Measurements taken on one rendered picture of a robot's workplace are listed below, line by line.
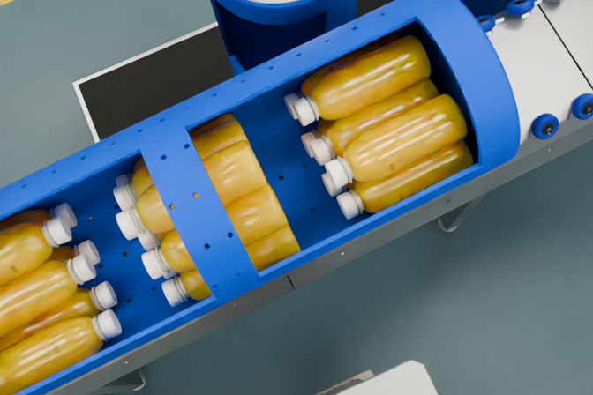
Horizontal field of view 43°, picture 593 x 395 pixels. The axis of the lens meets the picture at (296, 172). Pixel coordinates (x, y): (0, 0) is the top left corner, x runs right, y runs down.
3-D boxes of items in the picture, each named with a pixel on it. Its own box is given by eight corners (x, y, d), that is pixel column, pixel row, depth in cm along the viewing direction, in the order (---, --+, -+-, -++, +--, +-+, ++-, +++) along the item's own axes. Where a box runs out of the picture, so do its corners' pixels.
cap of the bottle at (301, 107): (304, 97, 107) (294, 102, 107) (316, 122, 108) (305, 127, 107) (301, 96, 111) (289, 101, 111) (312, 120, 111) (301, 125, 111)
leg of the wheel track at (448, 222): (461, 226, 215) (513, 169, 155) (444, 235, 215) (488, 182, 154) (452, 208, 217) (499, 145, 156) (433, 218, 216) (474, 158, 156)
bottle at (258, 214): (264, 175, 108) (147, 234, 107) (270, 184, 101) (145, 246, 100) (285, 219, 110) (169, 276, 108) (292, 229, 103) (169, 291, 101)
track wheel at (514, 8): (540, 6, 126) (537, -4, 125) (517, 18, 126) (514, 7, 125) (526, 3, 130) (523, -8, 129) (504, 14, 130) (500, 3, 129)
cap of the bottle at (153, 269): (153, 245, 106) (141, 251, 106) (152, 252, 102) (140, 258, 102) (166, 269, 106) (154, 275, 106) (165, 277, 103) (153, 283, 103)
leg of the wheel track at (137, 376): (149, 384, 208) (74, 390, 147) (130, 394, 207) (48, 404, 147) (141, 365, 209) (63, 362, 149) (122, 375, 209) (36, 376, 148)
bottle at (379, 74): (418, 31, 106) (300, 87, 105) (438, 76, 108) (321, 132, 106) (404, 33, 113) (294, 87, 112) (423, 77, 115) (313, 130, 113)
